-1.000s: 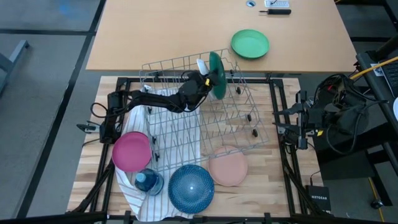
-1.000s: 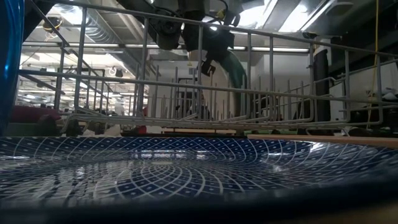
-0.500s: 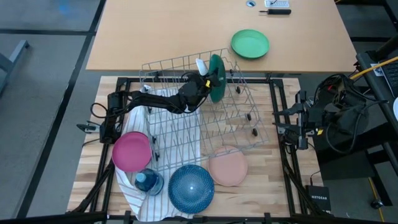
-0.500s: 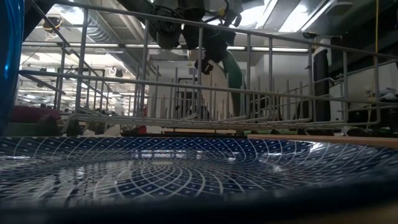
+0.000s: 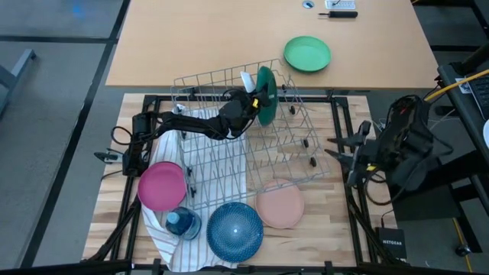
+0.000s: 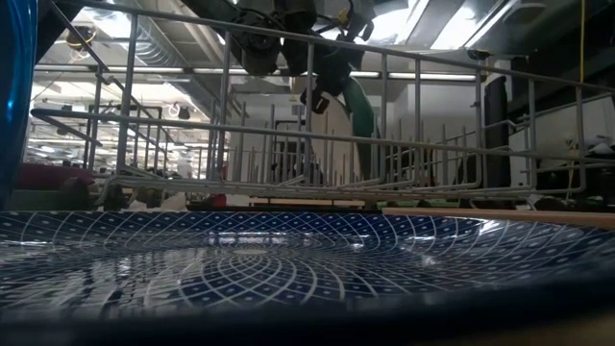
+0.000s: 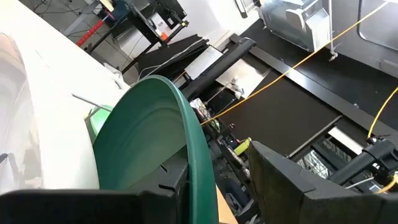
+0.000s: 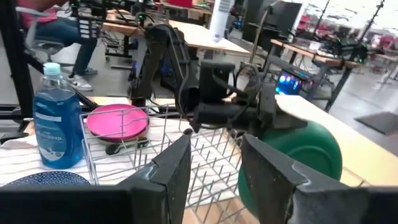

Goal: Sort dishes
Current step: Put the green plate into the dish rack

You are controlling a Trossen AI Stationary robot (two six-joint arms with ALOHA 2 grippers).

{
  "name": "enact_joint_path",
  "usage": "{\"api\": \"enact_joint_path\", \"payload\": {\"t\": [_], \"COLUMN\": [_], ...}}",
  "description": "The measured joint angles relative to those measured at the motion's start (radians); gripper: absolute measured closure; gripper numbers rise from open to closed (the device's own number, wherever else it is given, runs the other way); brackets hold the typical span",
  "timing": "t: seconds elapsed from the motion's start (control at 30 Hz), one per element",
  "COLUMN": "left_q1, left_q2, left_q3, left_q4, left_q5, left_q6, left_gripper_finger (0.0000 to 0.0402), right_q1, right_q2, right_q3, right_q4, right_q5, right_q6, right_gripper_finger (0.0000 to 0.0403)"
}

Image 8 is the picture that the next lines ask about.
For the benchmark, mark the wooden table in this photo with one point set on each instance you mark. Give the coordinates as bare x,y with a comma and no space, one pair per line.
311,54
199,37

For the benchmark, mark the magenta pink plate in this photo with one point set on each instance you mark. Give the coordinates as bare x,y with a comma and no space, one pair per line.
115,123

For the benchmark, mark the computer with blue lights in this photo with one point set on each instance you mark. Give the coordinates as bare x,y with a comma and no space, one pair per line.
287,84

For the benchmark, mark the black aluminium table frame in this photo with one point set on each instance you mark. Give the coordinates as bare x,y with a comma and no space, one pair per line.
15,62

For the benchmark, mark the person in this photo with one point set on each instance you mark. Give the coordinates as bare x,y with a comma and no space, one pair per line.
59,31

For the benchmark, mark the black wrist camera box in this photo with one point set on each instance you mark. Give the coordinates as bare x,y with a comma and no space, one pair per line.
216,81

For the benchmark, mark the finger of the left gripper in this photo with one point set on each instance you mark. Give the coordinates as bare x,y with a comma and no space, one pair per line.
267,109
289,119

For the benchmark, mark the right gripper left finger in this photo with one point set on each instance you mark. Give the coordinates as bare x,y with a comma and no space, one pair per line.
93,205

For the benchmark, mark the dark green plate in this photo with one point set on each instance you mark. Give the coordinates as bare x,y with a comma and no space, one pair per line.
311,149

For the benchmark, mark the blue dish soap bottle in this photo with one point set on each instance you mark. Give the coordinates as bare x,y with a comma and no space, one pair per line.
57,124

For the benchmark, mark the grey office chair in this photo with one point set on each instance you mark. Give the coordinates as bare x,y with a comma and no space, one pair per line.
46,46

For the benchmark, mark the black monitor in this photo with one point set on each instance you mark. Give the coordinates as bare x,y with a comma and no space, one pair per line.
280,18

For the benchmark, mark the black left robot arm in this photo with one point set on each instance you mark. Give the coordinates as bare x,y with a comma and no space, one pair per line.
161,62

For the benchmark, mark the white cylinder appliance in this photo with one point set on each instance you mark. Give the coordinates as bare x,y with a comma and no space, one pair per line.
220,18

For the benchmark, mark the white striped dish towel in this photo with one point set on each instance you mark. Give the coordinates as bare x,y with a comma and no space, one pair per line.
18,165

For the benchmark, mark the black box with white labels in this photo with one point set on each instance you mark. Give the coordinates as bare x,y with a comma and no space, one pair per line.
88,28

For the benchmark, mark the dark floor mat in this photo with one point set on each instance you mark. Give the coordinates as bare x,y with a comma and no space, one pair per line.
379,123

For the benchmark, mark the blue patterned plate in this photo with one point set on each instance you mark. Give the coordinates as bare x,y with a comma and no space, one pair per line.
49,180

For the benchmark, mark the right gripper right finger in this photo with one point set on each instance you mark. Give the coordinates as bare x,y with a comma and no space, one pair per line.
311,205

